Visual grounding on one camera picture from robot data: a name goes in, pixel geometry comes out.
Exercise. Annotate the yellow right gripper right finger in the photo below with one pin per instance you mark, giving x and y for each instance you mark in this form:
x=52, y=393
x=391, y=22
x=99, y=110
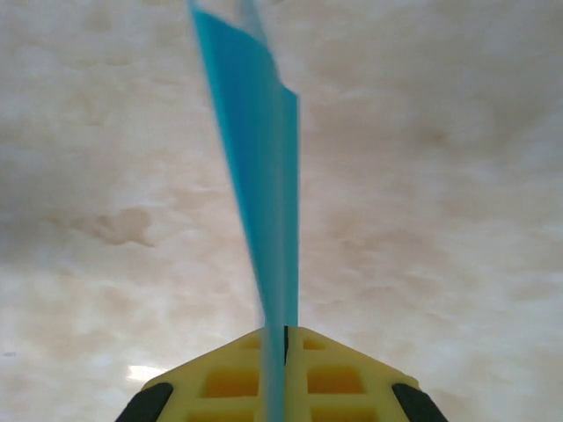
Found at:
x=352, y=387

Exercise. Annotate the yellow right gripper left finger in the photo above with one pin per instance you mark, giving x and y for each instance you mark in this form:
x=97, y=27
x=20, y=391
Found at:
x=211, y=387

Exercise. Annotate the blue paper sheet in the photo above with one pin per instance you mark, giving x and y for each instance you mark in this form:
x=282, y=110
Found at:
x=264, y=176

